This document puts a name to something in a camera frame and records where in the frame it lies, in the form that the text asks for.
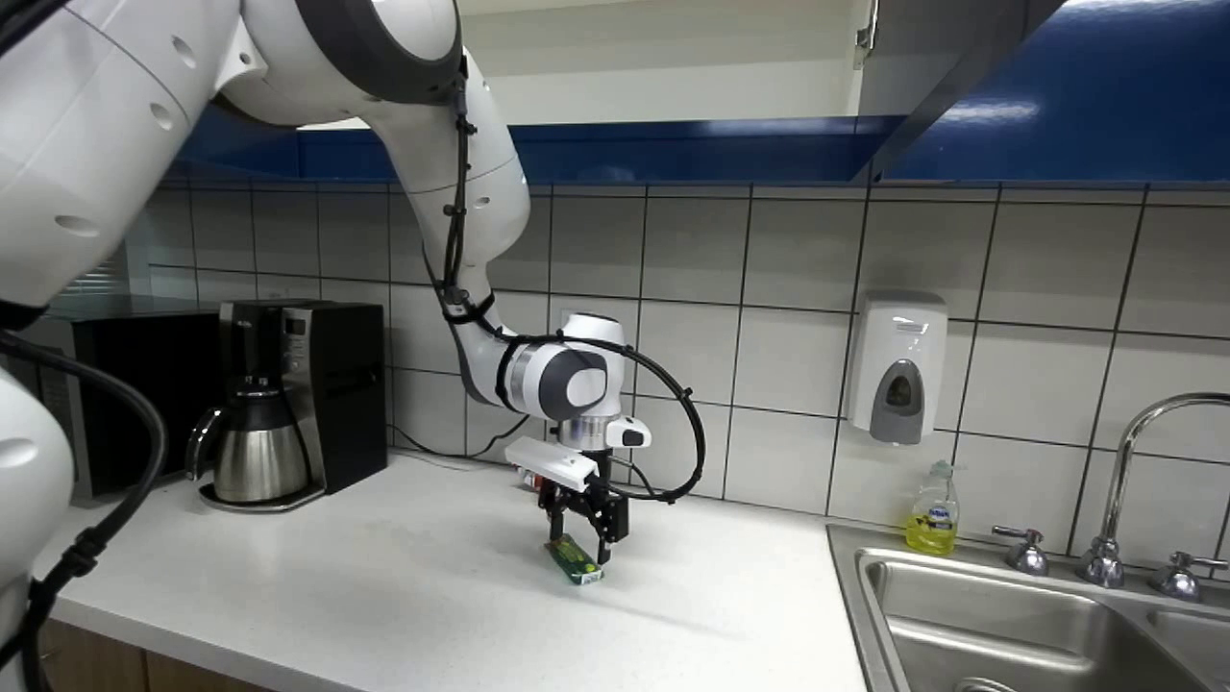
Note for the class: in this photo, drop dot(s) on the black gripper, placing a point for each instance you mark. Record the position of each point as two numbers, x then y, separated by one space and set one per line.
582 502

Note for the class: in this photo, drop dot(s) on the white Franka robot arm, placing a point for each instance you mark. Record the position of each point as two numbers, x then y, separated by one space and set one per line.
100 127

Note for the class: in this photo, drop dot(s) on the blue cabinet white interior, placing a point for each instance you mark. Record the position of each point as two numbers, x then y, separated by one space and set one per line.
692 152

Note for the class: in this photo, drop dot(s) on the wooden base cabinet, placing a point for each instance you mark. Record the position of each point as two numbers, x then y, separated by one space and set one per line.
90 665

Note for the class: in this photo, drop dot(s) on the metal cabinet hinge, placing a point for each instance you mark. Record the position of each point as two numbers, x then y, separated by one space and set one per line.
869 28

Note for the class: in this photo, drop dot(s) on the black steel coffee maker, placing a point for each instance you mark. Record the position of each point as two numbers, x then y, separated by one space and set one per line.
348 398

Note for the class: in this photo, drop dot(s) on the steel coffee carafe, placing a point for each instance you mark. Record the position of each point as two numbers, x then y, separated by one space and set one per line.
255 448

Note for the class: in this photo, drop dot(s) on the yellow dish soap bottle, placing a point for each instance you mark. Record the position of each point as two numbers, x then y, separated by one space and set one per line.
933 519

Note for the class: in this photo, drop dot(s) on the stainless steel sink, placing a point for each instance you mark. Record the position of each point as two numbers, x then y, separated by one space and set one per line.
972 626

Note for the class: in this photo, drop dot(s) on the black microwave oven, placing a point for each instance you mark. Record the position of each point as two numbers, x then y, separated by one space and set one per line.
138 398

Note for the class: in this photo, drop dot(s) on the chrome sink faucet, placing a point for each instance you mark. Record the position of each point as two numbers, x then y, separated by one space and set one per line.
1103 557

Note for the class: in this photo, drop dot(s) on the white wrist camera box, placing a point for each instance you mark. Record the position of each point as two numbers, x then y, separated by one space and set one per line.
550 464

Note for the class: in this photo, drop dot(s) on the white wall soap dispenser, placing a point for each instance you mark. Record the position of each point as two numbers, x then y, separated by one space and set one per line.
897 366

